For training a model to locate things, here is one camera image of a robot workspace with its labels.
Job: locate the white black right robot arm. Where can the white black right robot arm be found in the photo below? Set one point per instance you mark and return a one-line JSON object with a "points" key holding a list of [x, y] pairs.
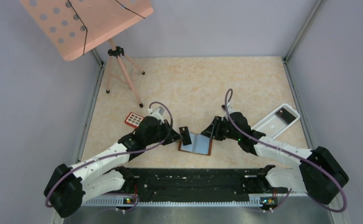
{"points": [[313, 171]]}

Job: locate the white plastic basket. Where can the white plastic basket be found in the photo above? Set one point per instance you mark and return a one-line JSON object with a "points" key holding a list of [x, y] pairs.
{"points": [[271, 125]]}

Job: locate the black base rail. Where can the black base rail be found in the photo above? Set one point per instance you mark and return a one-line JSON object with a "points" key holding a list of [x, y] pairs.
{"points": [[182, 187]]}

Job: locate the black VIP credit card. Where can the black VIP credit card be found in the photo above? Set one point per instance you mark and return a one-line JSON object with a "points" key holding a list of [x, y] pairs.
{"points": [[285, 116]]}

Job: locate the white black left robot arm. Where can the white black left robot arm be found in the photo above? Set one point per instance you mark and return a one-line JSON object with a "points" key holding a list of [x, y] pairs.
{"points": [[70, 186]]}

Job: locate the red block with white grid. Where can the red block with white grid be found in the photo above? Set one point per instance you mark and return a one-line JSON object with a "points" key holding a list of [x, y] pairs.
{"points": [[133, 120]]}

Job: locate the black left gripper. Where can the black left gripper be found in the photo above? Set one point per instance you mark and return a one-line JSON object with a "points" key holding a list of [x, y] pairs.
{"points": [[172, 136]]}

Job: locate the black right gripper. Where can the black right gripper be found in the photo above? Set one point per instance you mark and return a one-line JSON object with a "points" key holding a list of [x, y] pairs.
{"points": [[216, 127]]}

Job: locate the pink music stand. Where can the pink music stand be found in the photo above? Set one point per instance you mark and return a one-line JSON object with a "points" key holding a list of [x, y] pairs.
{"points": [[78, 26]]}

